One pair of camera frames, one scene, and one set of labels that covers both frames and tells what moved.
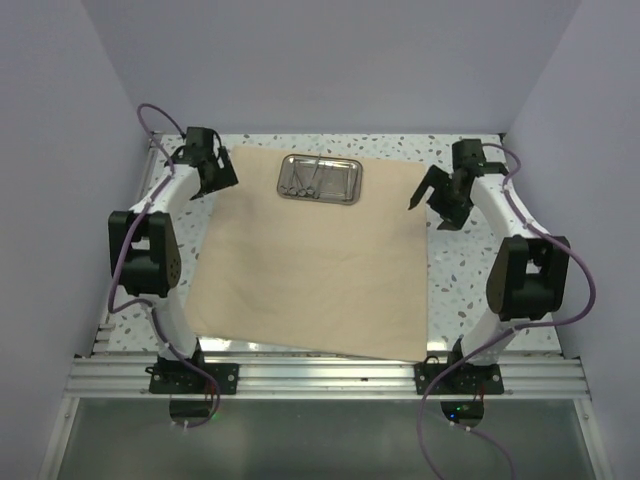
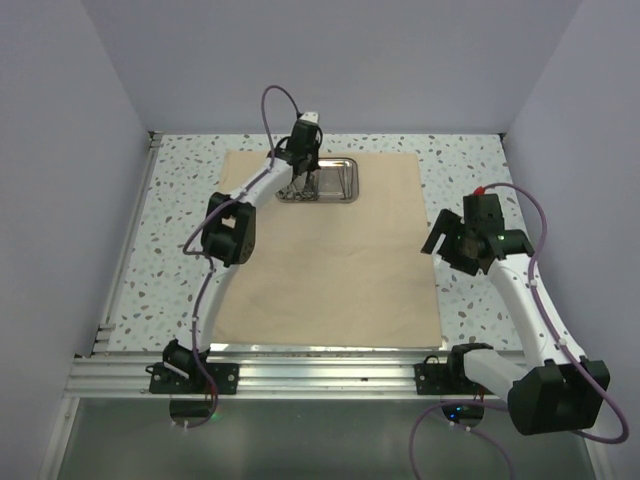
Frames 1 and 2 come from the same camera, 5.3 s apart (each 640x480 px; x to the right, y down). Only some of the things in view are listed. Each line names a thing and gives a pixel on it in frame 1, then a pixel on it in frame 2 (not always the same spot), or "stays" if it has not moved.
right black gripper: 454,217 to 449,223
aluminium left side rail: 147,163 stays
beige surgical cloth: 333,277 stays
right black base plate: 466,379 stays
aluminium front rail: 548,375 stays
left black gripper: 225,175 to 315,163
